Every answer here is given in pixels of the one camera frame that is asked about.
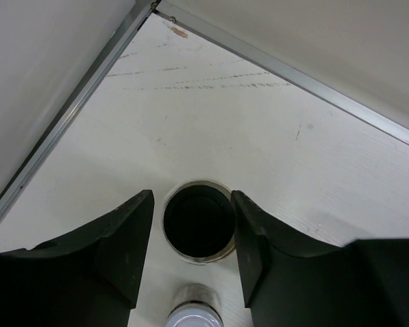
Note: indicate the dark sauce bottle black cap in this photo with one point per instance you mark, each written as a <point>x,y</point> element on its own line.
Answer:
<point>198,222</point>

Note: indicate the metal table rail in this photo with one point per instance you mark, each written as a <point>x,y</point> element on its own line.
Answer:
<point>74,103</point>
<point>284,71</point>

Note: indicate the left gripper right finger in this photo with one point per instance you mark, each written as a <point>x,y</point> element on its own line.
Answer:
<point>291,279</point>

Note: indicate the rear metal table rail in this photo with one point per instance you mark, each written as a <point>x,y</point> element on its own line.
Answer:
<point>284,71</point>

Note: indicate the left metal table rail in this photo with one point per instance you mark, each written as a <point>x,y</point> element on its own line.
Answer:
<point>74,103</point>

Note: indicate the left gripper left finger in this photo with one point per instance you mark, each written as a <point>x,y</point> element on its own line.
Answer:
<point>87,277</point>

